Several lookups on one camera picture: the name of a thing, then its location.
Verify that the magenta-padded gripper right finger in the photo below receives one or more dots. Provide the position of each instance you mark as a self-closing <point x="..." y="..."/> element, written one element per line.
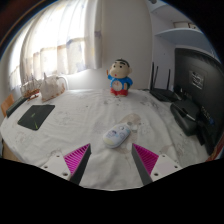
<point x="146" y="159"/>

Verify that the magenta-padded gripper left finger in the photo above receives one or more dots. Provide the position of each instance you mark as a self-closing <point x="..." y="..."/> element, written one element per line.
<point x="77" y="159"/>

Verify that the white cartoon-print computer mouse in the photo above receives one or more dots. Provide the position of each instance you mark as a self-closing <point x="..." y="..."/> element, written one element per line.
<point x="116" y="136"/>

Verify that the black mouse pad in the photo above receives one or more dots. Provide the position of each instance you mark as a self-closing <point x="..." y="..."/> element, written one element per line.
<point x="35" y="116"/>

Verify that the white printed tablecloth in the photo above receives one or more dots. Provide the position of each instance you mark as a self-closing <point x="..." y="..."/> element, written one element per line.
<point x="80" y="116"/>

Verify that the black router with antennas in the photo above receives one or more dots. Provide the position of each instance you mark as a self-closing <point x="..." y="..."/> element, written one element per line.
<point x="163" y="94"/>

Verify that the black monitor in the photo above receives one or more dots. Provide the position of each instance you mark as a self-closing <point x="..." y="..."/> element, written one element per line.
<point x="200" y="96"/>

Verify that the cartoon boy figurine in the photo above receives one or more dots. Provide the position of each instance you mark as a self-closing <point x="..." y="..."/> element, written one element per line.
<point x="120" y="80"/>

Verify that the orange wooden chair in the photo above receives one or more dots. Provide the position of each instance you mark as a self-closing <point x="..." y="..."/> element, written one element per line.
<point x="6" y="105"/>

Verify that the white sheer curtain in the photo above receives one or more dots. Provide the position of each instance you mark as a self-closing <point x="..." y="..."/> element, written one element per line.
<point x="60" y="40"/>

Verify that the white wall shelf unit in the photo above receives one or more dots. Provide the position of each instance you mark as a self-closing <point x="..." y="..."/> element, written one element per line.
<point x="180" y="35"/>

